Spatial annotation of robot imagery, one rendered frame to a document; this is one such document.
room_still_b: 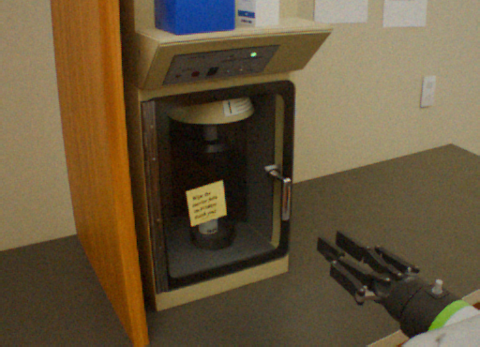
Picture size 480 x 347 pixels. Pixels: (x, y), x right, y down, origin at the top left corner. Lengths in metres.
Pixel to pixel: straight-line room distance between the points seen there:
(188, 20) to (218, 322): 0.59
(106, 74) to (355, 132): 1.15
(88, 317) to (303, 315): 0.44
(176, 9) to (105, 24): 0.11
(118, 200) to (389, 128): 1.23
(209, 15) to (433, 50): 1.28
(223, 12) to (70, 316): 0.68
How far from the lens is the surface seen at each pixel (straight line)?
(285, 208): 1.06
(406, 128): 1.97
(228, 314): 1.11
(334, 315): 1.12
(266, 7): 0.89
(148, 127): 0.92
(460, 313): 0.76
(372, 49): 1.76
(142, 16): 0.89
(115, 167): 0.84
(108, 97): 0.80
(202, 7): 0.81
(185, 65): 0.85
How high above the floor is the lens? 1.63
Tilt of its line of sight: 23 degrees down
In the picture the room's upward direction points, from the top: straight up
